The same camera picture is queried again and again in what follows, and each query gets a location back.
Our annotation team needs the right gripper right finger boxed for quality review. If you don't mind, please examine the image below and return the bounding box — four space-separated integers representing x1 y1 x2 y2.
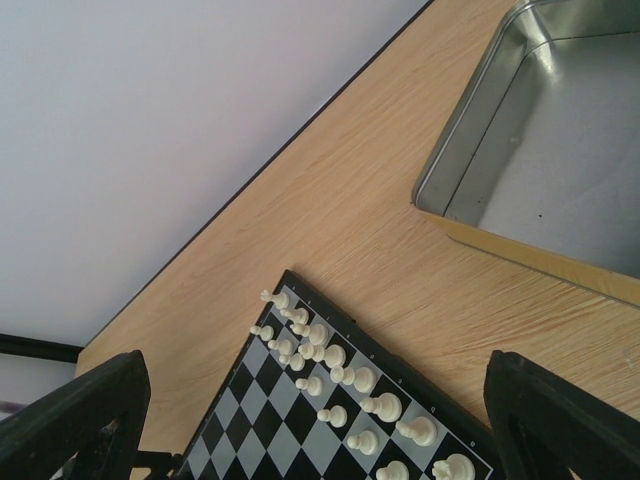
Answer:
485 350 639 479

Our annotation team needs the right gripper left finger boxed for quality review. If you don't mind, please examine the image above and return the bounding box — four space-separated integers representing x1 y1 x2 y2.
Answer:
1 350 151 479

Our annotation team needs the black grey chess board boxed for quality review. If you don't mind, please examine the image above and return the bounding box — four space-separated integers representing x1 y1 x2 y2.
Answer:
177 270 505 479

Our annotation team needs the white rook near corner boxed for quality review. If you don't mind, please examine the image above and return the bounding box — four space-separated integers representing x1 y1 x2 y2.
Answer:
431 453 476 480

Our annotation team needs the white rook corner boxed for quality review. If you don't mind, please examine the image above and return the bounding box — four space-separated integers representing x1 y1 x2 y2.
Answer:
431 453 476 480
260 290 290 310

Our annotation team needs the white knight near side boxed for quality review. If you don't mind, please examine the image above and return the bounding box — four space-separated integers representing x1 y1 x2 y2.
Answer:
395 416 437 447

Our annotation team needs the white knight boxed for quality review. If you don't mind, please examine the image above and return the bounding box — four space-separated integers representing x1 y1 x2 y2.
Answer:
280 308 309 325
395 416 437 447

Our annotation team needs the white pawn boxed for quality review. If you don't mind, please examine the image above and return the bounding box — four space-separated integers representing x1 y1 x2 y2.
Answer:
347 430 379 456
267 338 294 356
279 353 305 372
295 376 324 397
317 405 348 428
250 325 274 342
375 460 409 480

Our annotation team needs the white bishop near side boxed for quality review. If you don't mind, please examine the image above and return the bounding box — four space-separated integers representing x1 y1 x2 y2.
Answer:
359 392 402 423

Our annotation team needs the white bishop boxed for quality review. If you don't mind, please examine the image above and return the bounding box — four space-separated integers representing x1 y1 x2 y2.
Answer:
290 323 329 346
359 392 402 423

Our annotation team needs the white king piece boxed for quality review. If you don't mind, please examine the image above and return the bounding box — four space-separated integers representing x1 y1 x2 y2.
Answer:
330 366 377 393

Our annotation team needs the white rook far corner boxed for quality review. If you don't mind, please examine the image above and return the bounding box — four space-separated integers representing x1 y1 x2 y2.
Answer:
260 290 290 310

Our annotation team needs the white queen piece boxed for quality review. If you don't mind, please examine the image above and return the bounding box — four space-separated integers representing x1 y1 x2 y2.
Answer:
298 343 346 368

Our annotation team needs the white knight far side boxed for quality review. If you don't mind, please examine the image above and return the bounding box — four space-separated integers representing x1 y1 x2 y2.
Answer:
280 308 309 325

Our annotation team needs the white bishop far side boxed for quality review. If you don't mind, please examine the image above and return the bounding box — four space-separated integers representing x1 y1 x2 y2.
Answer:
290 323 329 346

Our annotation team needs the yellow empty tin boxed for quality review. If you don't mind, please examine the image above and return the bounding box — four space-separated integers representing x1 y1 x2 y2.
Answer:
412 1 639 305

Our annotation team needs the black aluminium frame rail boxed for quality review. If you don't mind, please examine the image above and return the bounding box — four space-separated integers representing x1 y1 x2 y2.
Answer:
0 334 83 364

